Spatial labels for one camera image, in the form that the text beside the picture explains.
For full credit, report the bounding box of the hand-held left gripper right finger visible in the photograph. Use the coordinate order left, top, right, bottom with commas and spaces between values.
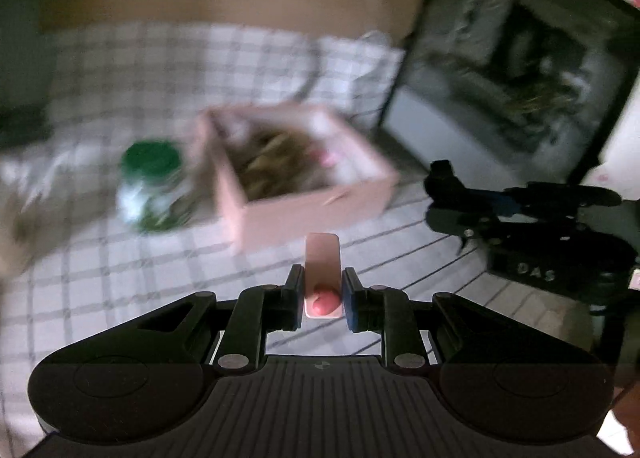
343, 267, 507, 370

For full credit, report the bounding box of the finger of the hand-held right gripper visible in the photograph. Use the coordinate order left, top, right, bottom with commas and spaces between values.
424, 160, 516, 215
425, 205, 497, 255

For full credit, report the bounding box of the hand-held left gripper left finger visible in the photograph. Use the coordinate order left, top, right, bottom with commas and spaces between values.
135, 265, 305, 370

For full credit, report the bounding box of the pink box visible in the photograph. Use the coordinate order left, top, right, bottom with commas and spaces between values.
195, 105, 400, 256

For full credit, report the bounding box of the brown fluffy toy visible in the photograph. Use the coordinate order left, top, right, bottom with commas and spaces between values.
227, 129, 342, 200

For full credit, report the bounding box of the black monitor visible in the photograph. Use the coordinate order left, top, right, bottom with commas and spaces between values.
379, 0, 640, 185

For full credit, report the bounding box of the white grid tablecloth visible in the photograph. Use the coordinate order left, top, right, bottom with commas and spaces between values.
0, 20, 640, 360

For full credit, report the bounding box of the green lid glass jar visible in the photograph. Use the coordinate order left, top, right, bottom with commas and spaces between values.
115, 139, 202, 235

